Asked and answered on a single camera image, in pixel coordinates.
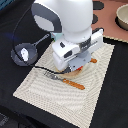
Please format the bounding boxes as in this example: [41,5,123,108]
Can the knife with wooden handle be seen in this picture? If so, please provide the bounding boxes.
[90,58,97,63]

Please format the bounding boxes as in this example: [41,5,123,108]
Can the black stove burner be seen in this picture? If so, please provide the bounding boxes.
[93,1,104,10]
[92,14,98,24]

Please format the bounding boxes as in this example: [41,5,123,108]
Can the round wooden plate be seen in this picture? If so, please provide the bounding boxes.
[63,70,82,79]

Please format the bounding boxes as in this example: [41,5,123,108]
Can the grey saucepan with handle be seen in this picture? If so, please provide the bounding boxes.
[11,34,49,66]

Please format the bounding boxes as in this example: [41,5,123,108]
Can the brown stove board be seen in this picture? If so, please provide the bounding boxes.
[92,0,128,43]

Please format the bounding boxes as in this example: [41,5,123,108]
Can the cream bowl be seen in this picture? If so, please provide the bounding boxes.
[116,4,128,30]

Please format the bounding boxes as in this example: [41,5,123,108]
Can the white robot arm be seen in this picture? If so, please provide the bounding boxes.
[31,0,103,73]

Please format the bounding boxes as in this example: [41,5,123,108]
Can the black stove burner front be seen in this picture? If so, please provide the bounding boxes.
[92,14,98,24]

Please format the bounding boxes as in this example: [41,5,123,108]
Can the white salt shaker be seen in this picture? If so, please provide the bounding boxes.
[21,48,29,61]

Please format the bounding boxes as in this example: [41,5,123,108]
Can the black stove burner rear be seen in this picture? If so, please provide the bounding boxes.
[93,1,104,10]

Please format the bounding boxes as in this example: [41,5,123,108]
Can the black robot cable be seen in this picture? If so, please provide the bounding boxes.
[11,4,71,75]

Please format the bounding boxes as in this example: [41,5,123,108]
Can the beige woven placemat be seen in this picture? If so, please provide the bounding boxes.
[13,43,114,128]

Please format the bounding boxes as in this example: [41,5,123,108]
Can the fork with wooden handle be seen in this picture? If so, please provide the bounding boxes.
[44,71,85,90]

